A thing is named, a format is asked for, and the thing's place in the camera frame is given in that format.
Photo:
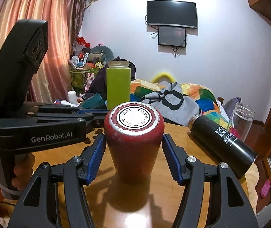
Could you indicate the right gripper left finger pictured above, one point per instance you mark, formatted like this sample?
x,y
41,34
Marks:
x,y
39,206

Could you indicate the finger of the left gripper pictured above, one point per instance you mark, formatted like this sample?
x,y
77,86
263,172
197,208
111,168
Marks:
x,y
93,122
58,110

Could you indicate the red thermos cup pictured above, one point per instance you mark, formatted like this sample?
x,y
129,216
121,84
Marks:
x,y
134,132

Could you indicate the person's left hand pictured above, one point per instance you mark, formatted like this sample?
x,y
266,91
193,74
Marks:
x,y
23,171

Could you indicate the white plastic bottle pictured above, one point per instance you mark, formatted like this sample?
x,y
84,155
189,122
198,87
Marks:
x,y
72,97

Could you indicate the dark purple jacket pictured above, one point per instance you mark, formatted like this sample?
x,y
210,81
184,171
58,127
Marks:
x,y
99,84

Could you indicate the pink bunny toy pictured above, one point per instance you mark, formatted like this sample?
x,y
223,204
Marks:
x,y
89,79

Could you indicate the green storage basket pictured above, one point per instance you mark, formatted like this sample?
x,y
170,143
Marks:
x,y
78,77

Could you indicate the green tall bottle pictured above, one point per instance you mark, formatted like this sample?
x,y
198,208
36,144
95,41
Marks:
x,y
118,77

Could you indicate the black thermos bottle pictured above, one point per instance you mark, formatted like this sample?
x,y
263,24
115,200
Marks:
x,y
222,143

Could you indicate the yellow curved pillow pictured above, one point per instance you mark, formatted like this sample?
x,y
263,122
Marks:
x,y
163,76

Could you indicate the grey neck pillow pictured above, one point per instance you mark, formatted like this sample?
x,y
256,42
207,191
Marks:
x,y
103,53

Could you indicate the grey printed cloth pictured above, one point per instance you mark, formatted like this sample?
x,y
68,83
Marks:
x,y
173,105

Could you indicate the clear glass jar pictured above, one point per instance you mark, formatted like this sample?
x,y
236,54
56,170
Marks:
x,y
241,120

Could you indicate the pink striped curtain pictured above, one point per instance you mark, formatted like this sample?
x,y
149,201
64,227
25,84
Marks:
x,y
52,47

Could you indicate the colourful patchwork blanket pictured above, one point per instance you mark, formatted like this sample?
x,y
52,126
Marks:
x,y
210,106

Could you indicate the small wall monitor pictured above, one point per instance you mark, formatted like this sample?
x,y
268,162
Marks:
x,y
172,36

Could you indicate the wall-mounted black television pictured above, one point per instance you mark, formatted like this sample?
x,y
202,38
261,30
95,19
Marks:
x,y
172,13

